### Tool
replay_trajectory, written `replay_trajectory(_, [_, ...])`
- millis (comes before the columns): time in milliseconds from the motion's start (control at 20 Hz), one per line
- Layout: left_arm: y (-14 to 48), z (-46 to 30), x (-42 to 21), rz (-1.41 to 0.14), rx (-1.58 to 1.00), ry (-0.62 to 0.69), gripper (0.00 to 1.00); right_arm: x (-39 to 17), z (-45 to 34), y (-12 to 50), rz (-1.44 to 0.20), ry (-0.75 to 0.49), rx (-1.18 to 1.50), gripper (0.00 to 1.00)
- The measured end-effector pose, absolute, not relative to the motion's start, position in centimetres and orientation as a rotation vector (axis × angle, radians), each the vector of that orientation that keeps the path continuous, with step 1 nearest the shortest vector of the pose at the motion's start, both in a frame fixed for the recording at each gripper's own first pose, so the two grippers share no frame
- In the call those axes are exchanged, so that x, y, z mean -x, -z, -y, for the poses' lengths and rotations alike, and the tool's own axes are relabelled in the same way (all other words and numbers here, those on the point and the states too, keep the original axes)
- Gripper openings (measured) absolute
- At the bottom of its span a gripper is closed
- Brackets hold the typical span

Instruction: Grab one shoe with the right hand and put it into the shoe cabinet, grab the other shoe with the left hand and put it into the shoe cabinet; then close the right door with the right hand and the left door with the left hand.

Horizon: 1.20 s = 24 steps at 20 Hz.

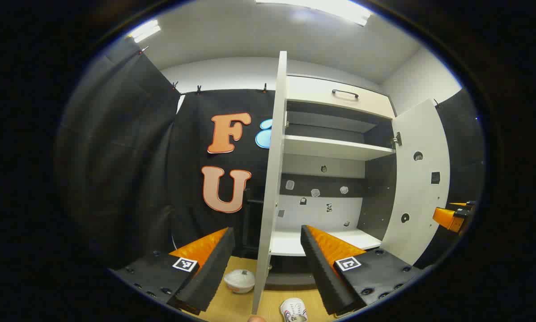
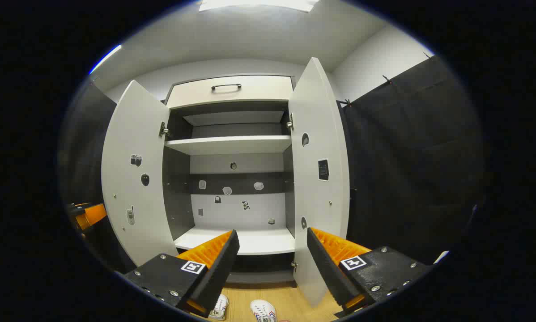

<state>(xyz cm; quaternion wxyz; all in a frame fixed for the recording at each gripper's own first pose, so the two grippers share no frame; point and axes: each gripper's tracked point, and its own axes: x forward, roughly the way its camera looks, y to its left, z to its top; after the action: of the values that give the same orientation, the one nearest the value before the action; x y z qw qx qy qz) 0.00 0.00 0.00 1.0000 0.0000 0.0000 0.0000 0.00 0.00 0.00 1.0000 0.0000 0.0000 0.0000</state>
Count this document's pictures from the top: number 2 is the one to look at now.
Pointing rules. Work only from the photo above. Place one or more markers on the white cabinet door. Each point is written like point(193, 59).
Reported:
point(317, 112)
point(134, 134)

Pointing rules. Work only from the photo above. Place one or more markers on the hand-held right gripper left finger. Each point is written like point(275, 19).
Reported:
point(219, 277)

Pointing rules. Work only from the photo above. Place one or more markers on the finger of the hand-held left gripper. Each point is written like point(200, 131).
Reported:
point(93, 214)

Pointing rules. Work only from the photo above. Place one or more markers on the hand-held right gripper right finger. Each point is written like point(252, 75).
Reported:
point(326, 268)

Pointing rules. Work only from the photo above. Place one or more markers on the white striped shoe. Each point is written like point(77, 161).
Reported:
point(262, 311)
point(219, 308)

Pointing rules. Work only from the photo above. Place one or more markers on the white shoe cabinet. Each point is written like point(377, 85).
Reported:
point(232, 210)

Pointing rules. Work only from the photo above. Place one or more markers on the white cabinet drawer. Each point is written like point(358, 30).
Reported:
point(250, 94)

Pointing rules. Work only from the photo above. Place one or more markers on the black backdrop cloth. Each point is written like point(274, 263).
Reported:
point(411, 170)

